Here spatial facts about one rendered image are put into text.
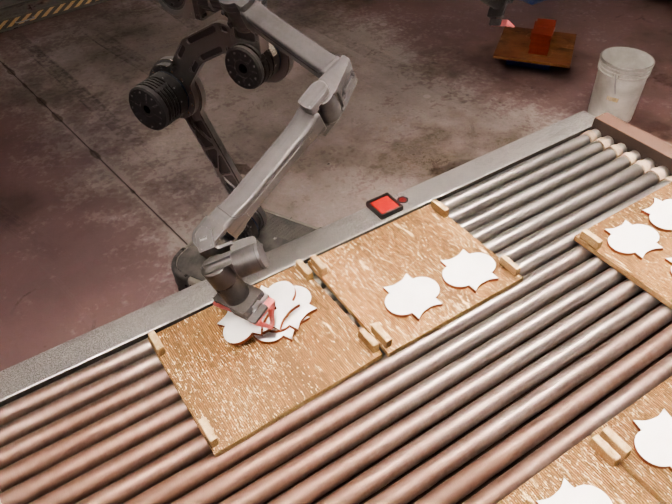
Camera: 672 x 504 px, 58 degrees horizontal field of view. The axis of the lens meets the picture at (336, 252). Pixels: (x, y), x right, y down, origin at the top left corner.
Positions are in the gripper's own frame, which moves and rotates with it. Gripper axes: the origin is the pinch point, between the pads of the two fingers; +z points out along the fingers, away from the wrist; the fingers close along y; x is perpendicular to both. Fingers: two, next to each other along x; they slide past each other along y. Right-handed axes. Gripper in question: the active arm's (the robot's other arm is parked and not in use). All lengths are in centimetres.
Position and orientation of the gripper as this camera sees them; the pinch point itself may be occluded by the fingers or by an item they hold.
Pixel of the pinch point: (255, 317)
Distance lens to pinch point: 136.5
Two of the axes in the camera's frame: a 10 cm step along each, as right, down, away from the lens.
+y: -7.6, -2.6, 5.9
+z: 3.4, 6.1, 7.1
